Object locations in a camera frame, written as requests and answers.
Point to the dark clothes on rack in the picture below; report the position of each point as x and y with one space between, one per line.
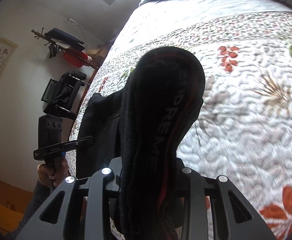
58 34

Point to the left hand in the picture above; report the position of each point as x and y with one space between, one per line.
48 177

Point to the floral quilted bedspread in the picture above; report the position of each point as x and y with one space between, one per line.
244 129

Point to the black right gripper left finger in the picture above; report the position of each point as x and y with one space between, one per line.
78 208

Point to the black pants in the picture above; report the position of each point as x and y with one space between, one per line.
144 123

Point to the wall coat rack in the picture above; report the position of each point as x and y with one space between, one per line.
56 45

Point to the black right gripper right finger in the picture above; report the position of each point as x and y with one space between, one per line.
233 217

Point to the red item on rack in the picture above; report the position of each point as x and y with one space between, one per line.
75 61

